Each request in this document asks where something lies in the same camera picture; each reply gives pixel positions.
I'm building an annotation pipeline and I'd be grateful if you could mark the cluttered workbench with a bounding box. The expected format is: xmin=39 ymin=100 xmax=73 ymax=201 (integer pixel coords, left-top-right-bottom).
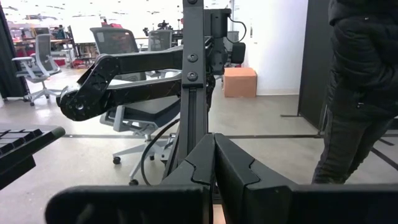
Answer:
xmin=9 ymin=23 xmax=76 ymax=68

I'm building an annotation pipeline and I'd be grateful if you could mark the person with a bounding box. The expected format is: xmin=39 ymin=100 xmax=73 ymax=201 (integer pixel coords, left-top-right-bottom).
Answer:
xmin=312 ymin=0 xmax=398 ymax=185

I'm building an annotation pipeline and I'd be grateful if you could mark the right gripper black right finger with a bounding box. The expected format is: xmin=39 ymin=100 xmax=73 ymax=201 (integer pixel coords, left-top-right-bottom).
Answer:
xmin=214 ymin=133 xmax=398 ymax=224

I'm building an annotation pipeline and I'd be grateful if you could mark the black rounded pad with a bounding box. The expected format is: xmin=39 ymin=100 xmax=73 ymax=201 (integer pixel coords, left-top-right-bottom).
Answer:
xmin=231 ymin=42 xmax=247 ymax=65

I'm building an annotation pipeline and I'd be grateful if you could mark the grey mesh office chair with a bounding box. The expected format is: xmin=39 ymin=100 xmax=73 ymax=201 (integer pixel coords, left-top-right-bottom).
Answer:
xmin=146 ymin=29 xmax=183 ymax=78

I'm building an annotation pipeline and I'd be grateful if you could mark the grey mesh chair dark seat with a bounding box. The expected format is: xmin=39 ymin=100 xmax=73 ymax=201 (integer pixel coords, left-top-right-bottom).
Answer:
xmin=90 ymin=27 xmax=182 ymax=187

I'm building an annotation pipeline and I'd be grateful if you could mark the black aluminium frame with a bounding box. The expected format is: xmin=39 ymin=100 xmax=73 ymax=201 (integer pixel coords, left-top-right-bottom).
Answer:
xmin=161 ymin=0 xmax=210 ymax=187

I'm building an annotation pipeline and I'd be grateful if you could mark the thin black cable loop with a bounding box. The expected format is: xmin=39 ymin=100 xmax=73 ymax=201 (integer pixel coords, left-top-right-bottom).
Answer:
xmin=226 ymin=15 xmax=248 ymax=44

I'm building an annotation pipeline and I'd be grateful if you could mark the thick black cable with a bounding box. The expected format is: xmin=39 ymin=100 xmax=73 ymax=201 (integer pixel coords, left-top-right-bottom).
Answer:
xmin=140 ymin=118 xmax=181 ymax=187

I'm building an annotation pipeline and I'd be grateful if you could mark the brown cardboard box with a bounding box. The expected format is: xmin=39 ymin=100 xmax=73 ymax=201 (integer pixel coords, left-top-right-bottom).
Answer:
xmin=223 ymin=67 xmax=258 ymax=99

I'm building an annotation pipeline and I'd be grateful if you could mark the black curtain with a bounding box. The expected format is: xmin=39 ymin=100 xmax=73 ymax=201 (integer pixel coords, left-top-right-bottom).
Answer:
xmin=0 ymin=2 xmax=29 ymax=100

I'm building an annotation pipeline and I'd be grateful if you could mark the black mount head box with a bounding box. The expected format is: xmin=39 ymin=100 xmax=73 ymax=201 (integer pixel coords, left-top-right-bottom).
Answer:
xmin=203 ymin=8 xmax=233 ymax=76

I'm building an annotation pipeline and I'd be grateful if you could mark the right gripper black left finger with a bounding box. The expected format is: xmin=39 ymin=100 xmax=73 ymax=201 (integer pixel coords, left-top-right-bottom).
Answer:
xmin=45 ymin=133 xmax=216 ymax=224

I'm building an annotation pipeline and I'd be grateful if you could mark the white office chair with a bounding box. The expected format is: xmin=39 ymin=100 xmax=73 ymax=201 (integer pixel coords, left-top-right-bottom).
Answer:
xmin=11 ymin=33 xmax=63 ymax=107

